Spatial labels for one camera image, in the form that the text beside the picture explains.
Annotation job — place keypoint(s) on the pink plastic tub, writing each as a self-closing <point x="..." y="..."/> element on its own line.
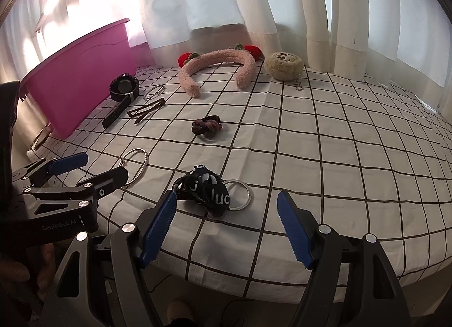
<point x="81" y="76"/>

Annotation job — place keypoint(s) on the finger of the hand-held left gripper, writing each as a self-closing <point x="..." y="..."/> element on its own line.
<point x="106" y="180"/>
<point x="69" y="163"/>

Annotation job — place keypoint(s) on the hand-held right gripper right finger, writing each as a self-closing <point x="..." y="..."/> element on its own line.
<point x="295" y="231"/>

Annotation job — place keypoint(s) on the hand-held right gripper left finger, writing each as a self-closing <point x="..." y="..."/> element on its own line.
<point x="157" y="230"/>

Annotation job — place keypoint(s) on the double thin hoop rings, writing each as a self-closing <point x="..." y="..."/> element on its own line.
<point x="152" y="91"/>

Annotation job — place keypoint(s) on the small silver bangle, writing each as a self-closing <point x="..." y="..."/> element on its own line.
<point x="250" y="195"/>

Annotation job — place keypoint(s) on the black wrist watch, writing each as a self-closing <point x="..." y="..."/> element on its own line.
<point x="123" y="87"/>

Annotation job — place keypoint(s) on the white checked bed sheet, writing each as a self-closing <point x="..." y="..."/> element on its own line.
<point x="317" y="154"/>

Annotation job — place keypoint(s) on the black printed scrunchie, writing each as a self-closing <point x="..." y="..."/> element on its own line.
<point x="208" y="193"/>

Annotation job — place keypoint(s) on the person's left hand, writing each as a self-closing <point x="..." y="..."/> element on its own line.
<point x="17" y="274"/>

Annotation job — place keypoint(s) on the pink fuzzy strawberry headband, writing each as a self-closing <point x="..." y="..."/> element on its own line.
<point x="187" y="80"/>

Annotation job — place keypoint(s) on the large silver bangle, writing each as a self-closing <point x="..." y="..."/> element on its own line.
<point x="144" y="164"/>

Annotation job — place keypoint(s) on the triangular metal hair clip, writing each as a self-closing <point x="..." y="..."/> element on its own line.
<point x="155" y="104"/>

